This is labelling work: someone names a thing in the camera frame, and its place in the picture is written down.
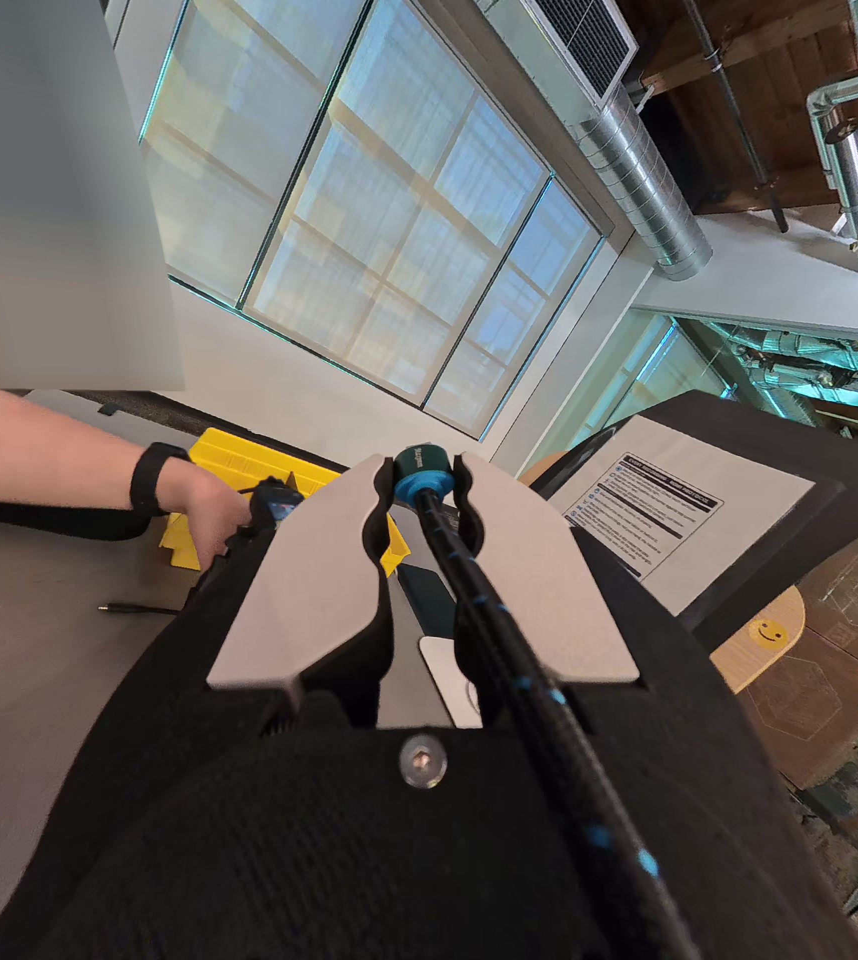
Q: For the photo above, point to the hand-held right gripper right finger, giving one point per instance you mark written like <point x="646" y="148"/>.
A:
<point x="549" y="592"/>

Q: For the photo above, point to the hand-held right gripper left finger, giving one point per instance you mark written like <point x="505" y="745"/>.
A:
<point x="309" y="577"/>

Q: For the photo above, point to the person's left forearm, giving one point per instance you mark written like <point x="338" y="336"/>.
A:
<point x="39" y="450"/>

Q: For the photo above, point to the person's left hand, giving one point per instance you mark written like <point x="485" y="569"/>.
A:
<point x="208" y="517"/>

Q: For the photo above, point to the yellow plastic bin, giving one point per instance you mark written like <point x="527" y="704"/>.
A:
<point x="249" y="457"/>

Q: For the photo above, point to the black wristband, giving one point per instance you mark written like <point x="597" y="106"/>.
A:
<point x="150" y="480"/>

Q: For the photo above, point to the black framed instruction sign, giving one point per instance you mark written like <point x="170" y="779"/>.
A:
<point x="698" y="487"/>

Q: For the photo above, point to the wooden board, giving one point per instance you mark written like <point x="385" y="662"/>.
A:
<point x="743" y="660"/>

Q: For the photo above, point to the yellow smiley sticker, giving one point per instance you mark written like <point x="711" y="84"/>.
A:
<point x="768" y="632"/>

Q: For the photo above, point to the cardboard box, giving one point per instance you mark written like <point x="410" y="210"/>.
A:
<point x="848" y="600"/>

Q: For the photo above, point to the large window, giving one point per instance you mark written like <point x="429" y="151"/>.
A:
<point x="369" y="225"/>

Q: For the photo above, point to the black ceiling pipe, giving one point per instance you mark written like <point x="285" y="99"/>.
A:
<point x="736" y="112"/>

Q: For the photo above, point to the ceiling air vent grille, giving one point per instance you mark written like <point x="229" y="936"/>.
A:
<point x="586" y="37"/>

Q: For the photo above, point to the round metal duct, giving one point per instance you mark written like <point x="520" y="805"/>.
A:
<point x="646" y="195"/>

